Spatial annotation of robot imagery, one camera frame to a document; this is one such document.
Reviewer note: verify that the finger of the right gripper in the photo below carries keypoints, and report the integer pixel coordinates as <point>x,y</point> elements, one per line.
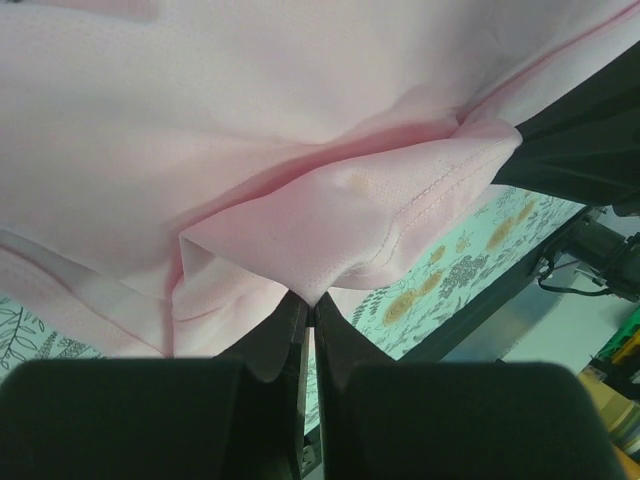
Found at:
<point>585,146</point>

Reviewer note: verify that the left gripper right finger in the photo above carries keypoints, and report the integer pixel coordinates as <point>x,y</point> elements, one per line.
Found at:
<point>385,419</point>

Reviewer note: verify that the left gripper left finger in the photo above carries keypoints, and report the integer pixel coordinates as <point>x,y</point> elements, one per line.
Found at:
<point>238,415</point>

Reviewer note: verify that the pink t shirt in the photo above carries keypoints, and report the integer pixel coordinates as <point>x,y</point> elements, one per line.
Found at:
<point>169,169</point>

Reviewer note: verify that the floral table mat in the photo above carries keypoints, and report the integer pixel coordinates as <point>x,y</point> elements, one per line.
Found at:
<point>395,318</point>

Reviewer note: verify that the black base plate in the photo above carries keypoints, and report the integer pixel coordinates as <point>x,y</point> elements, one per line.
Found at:
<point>549,306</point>

